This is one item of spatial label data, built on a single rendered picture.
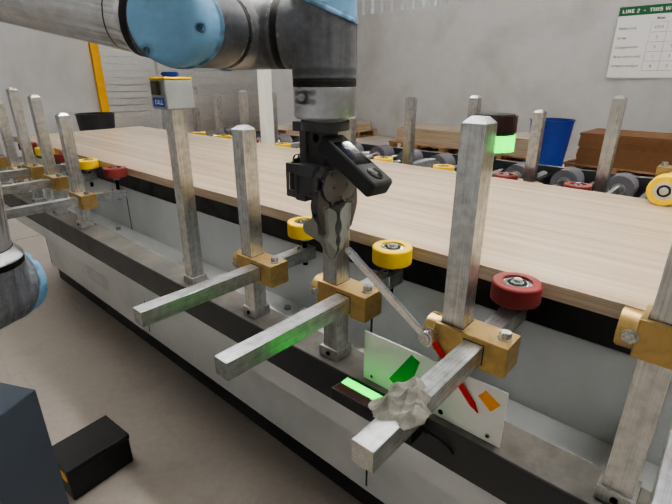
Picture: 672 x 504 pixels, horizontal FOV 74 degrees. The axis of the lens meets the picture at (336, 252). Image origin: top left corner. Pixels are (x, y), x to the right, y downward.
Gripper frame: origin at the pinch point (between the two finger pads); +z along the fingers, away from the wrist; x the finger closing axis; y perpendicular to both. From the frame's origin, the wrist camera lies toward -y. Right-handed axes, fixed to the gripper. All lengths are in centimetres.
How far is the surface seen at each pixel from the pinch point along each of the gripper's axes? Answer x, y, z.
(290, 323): 7.5, 3.0, 10.9
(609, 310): -24.6, -35.0, 7.9
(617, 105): -115, -13, -18
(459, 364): 0.6, -22.8, 10.2
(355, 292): -6.3, 1.0, 9.9
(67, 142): -7, 130, -5
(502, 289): -16.8, -20.9, 5.9
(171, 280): -4, 64, 26
